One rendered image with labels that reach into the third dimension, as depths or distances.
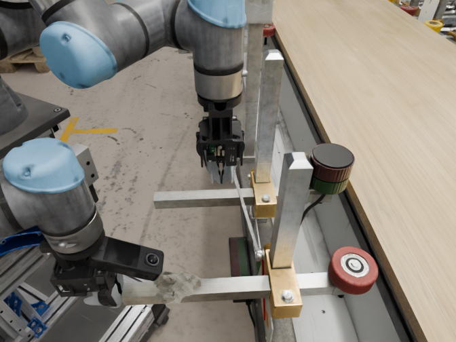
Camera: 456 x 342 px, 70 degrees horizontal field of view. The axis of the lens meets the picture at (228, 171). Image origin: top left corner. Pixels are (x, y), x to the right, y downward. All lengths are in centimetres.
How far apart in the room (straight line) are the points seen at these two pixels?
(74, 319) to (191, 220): 76
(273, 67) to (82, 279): 48
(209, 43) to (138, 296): 44
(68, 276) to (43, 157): 22
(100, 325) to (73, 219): 95
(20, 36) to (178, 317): 120
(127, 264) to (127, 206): 146
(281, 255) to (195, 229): 123
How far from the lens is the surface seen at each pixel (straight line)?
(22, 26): 79
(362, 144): 92
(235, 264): 84
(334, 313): 91
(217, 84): 49
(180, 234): 179
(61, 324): 144
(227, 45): 47
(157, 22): 49
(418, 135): 102
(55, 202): 43
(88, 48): 41
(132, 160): 229
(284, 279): 63
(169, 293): 62
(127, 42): 44
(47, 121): 78
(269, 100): 68
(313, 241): 101
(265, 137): 73
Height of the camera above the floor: 141
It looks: 42 degrees down
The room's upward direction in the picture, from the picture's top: straight up
